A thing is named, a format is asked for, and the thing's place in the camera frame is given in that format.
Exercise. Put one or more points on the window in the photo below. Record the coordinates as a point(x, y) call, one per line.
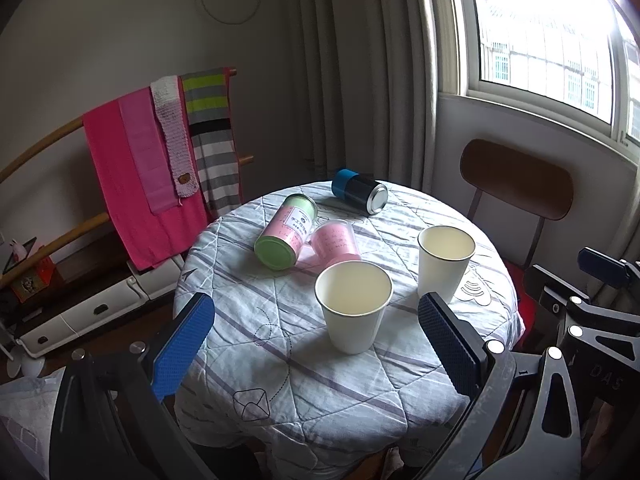
point(545, 25)

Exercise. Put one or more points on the round table with quilted cloth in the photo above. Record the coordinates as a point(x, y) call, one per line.
point(300, 385)

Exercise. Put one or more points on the light printed blanket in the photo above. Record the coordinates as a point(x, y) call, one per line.
point(25, 425)

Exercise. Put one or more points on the orange tissue box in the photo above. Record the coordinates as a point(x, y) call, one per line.
point(32, 280)

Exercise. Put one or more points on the grey curtain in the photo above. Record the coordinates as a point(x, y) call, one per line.
point(360, 70)

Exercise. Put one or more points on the blue and black canister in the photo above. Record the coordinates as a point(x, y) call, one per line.
point(357, 190)

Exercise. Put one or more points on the brown wooden chair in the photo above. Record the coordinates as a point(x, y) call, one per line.
point(515, 177)

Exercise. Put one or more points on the pink knitted scarf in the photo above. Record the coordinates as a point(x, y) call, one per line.
point(174, 130)

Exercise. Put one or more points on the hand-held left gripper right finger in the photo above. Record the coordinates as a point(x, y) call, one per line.
point(446, 350)

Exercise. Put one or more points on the bright pink towel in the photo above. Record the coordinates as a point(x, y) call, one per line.
point(120, 185)

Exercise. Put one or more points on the wooden towel rack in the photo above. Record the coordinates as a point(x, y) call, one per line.
point(37, 147)

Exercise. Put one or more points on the striped grey green cloth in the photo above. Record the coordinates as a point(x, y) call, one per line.
point(212, 125)

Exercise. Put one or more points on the white plastic drawer unit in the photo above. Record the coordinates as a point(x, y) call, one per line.
point(80, 315)

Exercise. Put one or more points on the white plastic box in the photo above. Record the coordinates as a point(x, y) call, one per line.
point(160, 280)

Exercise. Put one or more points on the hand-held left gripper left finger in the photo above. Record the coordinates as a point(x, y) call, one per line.
point(182, 345)

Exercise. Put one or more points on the white paper cup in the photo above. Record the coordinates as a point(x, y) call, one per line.
point(442, 265)
point(352, 310)

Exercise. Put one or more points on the light pink cloth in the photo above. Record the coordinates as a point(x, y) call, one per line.
point(145, 150)

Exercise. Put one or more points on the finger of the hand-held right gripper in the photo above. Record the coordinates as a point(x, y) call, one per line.
point(547, 286)
point(600, 262)

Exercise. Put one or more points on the green and pink canister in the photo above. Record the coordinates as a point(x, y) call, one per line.
point(286, 232)

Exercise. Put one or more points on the pink plastic cup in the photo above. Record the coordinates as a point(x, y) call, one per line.
point(334, 242)

